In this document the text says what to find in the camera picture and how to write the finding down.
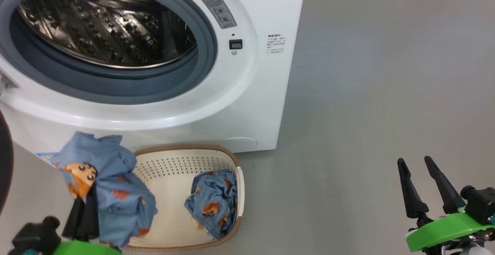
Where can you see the grey warning sticker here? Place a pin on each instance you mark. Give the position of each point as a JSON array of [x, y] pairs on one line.
[[217, 9]]

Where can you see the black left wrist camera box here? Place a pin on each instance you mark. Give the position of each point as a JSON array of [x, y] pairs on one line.
[[34, 237]]

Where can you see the white front-load washing machine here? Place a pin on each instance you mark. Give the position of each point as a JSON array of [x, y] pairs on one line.
[[247, 104]]

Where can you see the steel washer drum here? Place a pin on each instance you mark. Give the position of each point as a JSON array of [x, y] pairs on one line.
[[104, 27]]

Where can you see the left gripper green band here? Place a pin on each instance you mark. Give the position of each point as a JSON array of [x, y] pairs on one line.
[[85, 249]]

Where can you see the blue bear-print garment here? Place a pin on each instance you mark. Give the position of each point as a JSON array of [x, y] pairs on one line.
[[212, 201], [116, 193]]

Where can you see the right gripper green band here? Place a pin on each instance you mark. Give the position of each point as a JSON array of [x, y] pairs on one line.
[[448, 233]]

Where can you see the black round glass washer door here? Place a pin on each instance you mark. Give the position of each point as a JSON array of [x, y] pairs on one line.
[[4, 162]]

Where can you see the round white filter cover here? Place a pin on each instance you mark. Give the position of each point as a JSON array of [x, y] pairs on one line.
[[239, 143]]

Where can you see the blue energy label sticker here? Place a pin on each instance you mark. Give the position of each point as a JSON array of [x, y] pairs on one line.
[[47, 159]]

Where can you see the cream perforated laundry basket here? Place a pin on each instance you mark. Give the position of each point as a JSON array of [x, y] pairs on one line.
[[170, 208]]

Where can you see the grey rubber door seal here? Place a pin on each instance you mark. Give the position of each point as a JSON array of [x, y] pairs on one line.
[[127, 85]]

